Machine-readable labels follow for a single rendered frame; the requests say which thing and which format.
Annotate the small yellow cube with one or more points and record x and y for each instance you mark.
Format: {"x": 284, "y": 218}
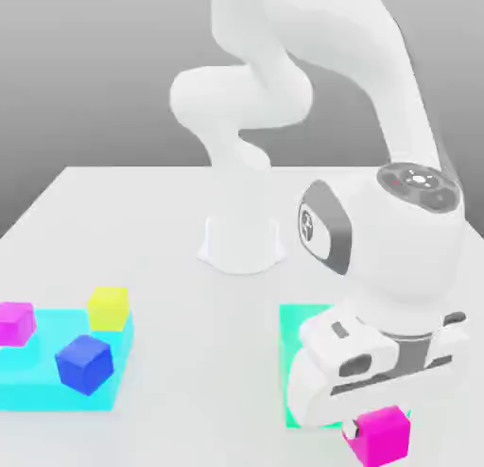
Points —
{"x": 107, "y": 308}

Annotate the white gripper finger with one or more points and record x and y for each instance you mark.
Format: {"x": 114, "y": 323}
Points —
{"x": 348, "y": 430}

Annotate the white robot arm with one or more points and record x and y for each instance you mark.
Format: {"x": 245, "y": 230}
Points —
{"x": 397, "y": 247}

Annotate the small blue cube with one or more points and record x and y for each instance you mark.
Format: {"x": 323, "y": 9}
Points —
{"x": 83, "y": 365}

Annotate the large cyan box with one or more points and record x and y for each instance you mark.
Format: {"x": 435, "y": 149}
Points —
{"x": 22, "y": 391}

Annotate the small magenta cube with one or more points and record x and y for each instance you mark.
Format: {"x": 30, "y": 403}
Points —
{"x": 15, "y": 323}
{"x": 382, "y": 436}

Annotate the large green box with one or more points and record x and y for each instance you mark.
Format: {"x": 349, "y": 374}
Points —
{"x": 289, "y": 342}

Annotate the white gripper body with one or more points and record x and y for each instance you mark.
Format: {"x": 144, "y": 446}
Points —
{"x": 314, "y": 402}

